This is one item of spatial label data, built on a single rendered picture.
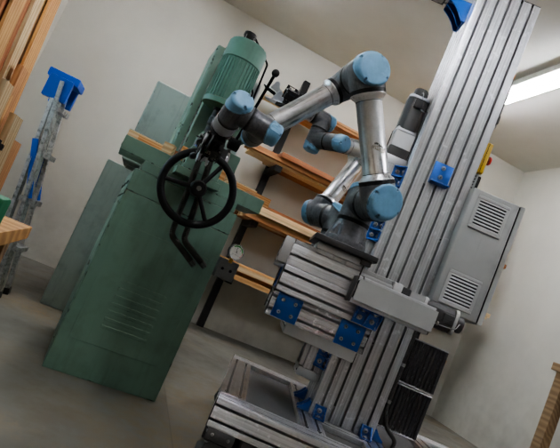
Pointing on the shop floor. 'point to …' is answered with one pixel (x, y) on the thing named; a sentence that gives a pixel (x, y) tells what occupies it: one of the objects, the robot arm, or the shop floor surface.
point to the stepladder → (36, 168)
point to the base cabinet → (132, 300)
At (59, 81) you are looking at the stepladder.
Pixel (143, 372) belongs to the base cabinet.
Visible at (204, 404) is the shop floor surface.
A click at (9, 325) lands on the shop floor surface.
